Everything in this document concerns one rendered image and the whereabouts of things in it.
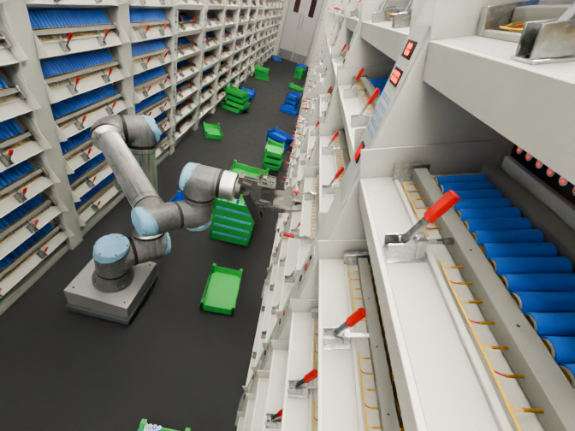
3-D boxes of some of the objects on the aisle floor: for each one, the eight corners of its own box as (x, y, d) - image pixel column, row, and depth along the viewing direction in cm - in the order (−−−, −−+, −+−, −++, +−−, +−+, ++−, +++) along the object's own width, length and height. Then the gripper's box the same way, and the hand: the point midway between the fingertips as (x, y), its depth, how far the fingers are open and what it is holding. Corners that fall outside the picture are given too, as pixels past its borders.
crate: (211, 270, 188) (213, 262, 183) (240, 276, 191) (243, 268, 186) (199, 309, 164) (200, 301, 159) (233, 315, 167) (234, 308, 162)
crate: (209, 238, 210) (210, 230, 206) (216, 221, 226) (216, 213, 222) (247, 246, 214) (250, 239, 209) (251, 229, 230) (253, 222, 225)
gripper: (234, 183, 80) (306, 199, 82) (242, 165, 89) (306, 181, 90) (232, 206, 85) (299, 221, 87) (239, 187, 94) (299, 202, 96)
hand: (296, 207), depth 90 cm, fingers open, 3 cm apart
